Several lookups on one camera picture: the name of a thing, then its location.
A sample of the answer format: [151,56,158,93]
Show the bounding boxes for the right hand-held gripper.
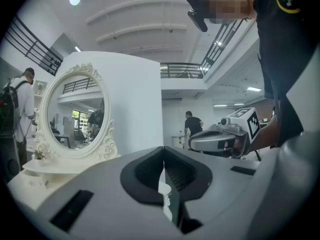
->
[188,107,261,152]

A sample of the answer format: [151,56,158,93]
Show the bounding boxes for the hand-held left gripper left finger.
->
[24,145,185,240]

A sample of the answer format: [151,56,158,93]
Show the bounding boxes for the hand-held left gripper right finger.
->
[163,145,261,240]

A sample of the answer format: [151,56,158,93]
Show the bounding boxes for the white ornate dressing table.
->
[7,143,123,211]

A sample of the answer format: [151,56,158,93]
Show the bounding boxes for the person's right forearm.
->
[246,115,280,155]

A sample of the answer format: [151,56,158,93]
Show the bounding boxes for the person's right hand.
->
[226,136,250,159]

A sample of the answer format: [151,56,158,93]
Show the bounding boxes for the small white table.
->
[171,133,188,150]

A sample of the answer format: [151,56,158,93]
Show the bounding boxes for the small dried flower decoration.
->
[33,148,47,161]

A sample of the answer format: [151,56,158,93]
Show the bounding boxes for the black metal railing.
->
[2,15,64,77]
[201,18,245,73]
[159,62,208,79]

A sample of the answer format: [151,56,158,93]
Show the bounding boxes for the person's black t-shirt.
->
[252,0,320,148]

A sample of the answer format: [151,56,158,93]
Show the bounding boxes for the person's face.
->
[203,0,258,25]

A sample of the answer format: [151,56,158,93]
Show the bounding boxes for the white wall shelf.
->
[33,79,49,110]

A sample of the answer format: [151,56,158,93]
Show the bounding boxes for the round mirror ornate white frame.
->
[33,62,119,161]

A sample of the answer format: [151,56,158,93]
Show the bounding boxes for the black head-worn camera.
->
[185,0,209,33]

